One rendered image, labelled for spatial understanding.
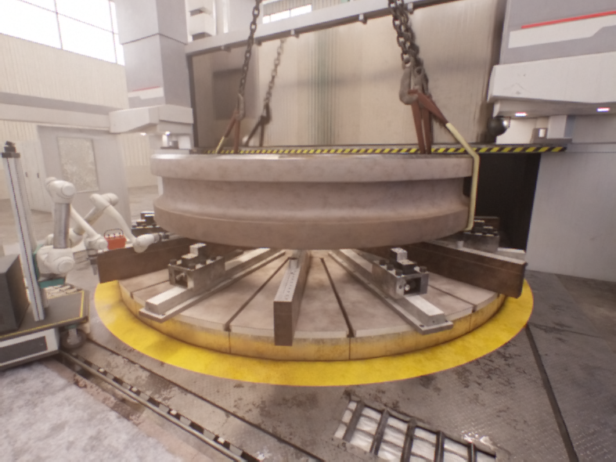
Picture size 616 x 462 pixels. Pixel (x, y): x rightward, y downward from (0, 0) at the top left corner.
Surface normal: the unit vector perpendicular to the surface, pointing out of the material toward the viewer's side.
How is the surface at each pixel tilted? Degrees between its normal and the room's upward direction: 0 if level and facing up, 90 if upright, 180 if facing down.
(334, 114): 90
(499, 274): 90
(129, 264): 90
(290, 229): 90
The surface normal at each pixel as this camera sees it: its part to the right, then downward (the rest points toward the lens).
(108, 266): 0.65, 0.15
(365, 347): 0.13, 0.20
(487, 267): -0.76, 0.13
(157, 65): -0.47, 0.18
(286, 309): -0.08, 0.20
